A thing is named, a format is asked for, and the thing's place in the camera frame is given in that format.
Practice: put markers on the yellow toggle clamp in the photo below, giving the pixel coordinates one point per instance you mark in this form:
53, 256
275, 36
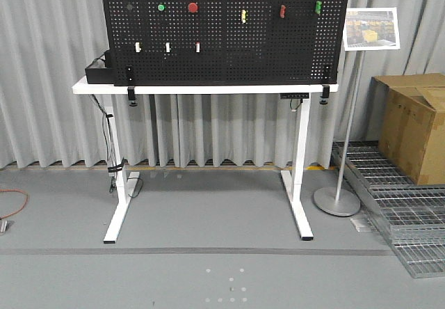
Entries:
243, 16

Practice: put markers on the red toggle clamp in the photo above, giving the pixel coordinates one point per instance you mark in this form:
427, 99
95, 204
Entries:
282, 11

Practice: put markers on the green toggle clamp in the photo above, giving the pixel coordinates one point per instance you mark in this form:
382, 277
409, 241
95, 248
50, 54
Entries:
318, 7

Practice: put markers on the right black pegboard clamp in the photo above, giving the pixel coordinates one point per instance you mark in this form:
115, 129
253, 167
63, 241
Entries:
326, 87

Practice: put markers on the grey curtain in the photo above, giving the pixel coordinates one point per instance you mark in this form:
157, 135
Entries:
46, 45

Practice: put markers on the metal floor grating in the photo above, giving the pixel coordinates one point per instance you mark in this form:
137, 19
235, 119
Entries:
410, 217

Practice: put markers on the framed photo sign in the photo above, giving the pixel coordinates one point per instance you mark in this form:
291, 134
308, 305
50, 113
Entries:
371, 29

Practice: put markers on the black perforated pegboard panel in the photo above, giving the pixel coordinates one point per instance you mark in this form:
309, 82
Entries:
266, 50

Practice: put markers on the desk height control panel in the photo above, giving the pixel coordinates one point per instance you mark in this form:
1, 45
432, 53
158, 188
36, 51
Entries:
291, 96

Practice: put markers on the black box on desk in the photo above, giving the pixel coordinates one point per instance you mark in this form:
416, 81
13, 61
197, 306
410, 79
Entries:
101, 70

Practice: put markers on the white standing desk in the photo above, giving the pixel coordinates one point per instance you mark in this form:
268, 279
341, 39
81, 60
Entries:
292, 180

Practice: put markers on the black pegboard clamp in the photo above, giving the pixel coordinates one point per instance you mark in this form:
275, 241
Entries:
326, 87
131, 86

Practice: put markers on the lower red push button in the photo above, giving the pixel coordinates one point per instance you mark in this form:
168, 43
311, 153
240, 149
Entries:
193, 7

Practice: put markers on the grey metal floor bracket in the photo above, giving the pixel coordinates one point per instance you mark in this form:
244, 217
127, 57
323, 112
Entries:
5, 224

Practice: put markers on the metal sign stand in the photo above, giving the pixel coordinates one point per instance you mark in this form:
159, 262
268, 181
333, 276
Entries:
338, 201

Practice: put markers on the left black pegboard clamp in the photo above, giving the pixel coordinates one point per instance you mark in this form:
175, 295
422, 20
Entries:
131, 86

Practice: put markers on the brown cardboard box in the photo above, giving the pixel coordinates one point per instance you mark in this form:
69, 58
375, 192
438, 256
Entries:
412, 134

